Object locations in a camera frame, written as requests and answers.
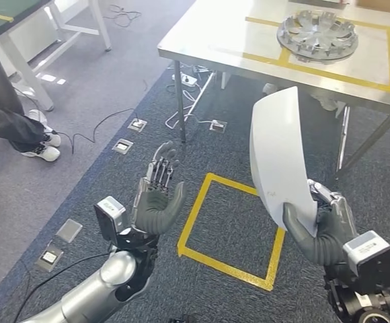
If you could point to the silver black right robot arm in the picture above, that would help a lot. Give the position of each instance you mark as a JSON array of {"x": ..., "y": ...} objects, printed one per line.
[{"x": 349, "y": 303}]

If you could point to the silver wheel cover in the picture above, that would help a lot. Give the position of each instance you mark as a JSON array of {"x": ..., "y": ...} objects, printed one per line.
[{"x": 316, "y": 35}]

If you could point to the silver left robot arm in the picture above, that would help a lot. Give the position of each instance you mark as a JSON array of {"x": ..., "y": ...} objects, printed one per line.
[{"x": 97, "y": 290}]

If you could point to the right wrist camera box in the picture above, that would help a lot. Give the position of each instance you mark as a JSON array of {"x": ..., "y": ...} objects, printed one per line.
[{"x": 371, "y": 265}]

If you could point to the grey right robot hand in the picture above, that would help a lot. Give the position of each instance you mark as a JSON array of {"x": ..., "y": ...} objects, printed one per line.
[{"x": 331, "y": 227}]

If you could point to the metal top workbench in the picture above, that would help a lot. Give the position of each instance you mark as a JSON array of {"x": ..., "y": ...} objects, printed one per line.
[{"x": 222, "y": 40}]

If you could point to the brown cardboard box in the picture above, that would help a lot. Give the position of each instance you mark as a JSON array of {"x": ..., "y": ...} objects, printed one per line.
[{"x": 380, "y": 5}]

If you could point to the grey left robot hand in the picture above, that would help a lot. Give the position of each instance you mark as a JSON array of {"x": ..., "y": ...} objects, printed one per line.
[{"x": 151, "y": 209}]

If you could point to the metal floor socket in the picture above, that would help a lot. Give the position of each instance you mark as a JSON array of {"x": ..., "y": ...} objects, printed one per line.
[
  {"x": 137, "y": 125},
  {"x": 69, "y": 230},
  {"x": 218, "y": 126},
  {"x": 49, "y": 257},
  {"x": 122, "y": 146}
]

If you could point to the white power strip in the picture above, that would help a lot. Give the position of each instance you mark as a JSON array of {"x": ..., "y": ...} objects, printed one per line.
[{"x": 185, "y": 79}]

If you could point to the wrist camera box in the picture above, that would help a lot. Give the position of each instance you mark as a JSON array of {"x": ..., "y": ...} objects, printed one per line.
[
  {"x": 371, "y": 265},
  {"x": 111, "y": 218}
]

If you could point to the yellow floor tape outline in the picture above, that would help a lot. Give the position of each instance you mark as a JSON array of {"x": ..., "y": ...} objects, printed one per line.
[{"x": 195, "y": 209}]

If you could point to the white desk green top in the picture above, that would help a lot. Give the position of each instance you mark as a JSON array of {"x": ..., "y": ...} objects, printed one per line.
[{"x": 20, "y": 9}]

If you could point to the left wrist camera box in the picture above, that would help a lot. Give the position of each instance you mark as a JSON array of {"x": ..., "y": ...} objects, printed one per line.
[{"x": 111, "y": 218}]

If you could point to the white curved plastic part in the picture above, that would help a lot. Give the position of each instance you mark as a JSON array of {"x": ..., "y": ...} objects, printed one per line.
[{"x": 279, "y": 151}]

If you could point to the person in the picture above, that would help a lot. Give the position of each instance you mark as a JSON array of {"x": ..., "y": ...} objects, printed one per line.
[{"x": 0, "y": 111}]

